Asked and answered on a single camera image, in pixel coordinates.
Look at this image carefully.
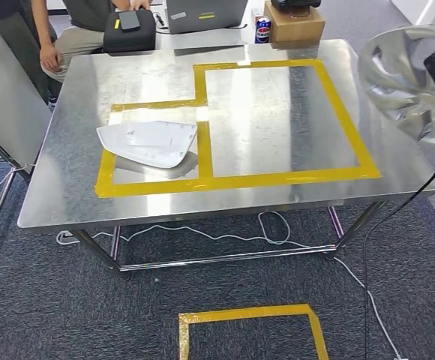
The brown cardboard box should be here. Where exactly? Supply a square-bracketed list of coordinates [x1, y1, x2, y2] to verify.
[264, 1, 326, 44]

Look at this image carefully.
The yellow floor tape square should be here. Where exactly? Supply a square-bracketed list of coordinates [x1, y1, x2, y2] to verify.
[178, 304, 330, 360]

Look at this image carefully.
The black remote controller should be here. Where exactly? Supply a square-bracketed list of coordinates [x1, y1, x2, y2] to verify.
[270, 0, 322, 14]

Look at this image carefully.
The yellow tape outline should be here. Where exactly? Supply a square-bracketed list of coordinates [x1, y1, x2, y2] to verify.
[94, 58, 382, 200]

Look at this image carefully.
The black phone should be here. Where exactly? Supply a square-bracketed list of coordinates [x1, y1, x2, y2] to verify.
[118, 10, 141, 32]

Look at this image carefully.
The white power strip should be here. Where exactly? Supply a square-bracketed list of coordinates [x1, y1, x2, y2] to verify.
[55, 229, 80, 246]

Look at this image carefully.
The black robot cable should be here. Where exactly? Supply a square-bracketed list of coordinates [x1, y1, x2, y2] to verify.
[362, 124, 435, 360]

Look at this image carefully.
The blue soda can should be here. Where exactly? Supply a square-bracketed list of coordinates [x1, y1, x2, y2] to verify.
[254, 17, 273, 45]

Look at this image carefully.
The long white power cable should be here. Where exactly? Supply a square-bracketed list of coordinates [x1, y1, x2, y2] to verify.
[89, 211, 409, 360]

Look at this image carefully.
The silver grey wheel hubcap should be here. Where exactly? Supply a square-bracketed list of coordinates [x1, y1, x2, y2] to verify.
[356, 25, 435, 156]

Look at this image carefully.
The stainless steel workbench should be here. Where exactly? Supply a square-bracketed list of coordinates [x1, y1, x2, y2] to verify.
[17, 38, 435, 279]

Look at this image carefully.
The black carry case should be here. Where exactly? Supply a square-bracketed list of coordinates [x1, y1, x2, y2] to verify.
[103, 8, 157, 55]

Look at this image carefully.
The person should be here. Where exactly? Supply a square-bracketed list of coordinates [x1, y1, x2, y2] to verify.
[31, 0, 153, 83]
[0, 0, 59, 105]

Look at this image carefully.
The white plastic cover part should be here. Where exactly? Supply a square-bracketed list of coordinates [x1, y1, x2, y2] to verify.
[96, 120, 199, 170]

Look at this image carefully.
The grey laptop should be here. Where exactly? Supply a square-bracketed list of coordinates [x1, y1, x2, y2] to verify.
[165, 0, 249, 36]

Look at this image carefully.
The stainless steel table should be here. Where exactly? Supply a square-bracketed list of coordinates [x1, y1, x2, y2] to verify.
[0, 14, 54, 292]

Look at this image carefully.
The white cabinet block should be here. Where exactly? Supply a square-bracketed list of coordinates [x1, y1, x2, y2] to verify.
[390, 0, 435, 32]

